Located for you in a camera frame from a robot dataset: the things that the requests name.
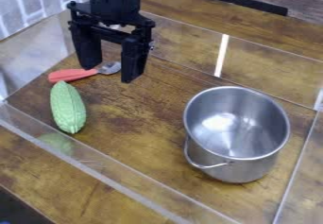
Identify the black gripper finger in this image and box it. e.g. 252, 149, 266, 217
70, 24, 103, 70
122, 36, 150, 83

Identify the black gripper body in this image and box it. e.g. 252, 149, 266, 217
67, 2, 155, 49

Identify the green bumpy gourd toy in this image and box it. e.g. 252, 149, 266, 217
51, 81, 87, 134

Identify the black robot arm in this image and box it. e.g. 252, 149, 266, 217
67, 0, 155, 83

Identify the silver metal pot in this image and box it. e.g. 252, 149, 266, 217
183, 86, 291, 183

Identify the black strip on table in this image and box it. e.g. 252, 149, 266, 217
219, 0, 288, 16

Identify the red handled metal spoon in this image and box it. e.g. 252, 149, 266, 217
48, 61, 122, 83

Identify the clear acrylic enclosure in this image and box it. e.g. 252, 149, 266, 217
0, 14, 323, 224

